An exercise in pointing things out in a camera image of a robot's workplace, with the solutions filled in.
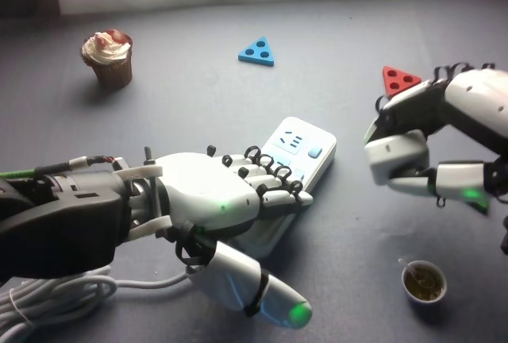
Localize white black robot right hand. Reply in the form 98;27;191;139
364;63;508;216

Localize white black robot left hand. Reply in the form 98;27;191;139
154;144;314;331

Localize white power strip blue buttons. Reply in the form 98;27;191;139
229;116;338;260

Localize grey table cloth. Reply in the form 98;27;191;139
0;0;508;343

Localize red triangle block three holes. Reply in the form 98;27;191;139
381;65;423;97

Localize blue triangle block three holes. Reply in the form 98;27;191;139
237;36;276;69

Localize chocolate cupcake white cream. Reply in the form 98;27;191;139
80;28;134;91

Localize small white cup of tea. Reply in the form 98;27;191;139
398;257;448;305

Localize white power strip cable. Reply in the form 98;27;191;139
0;265;199;330

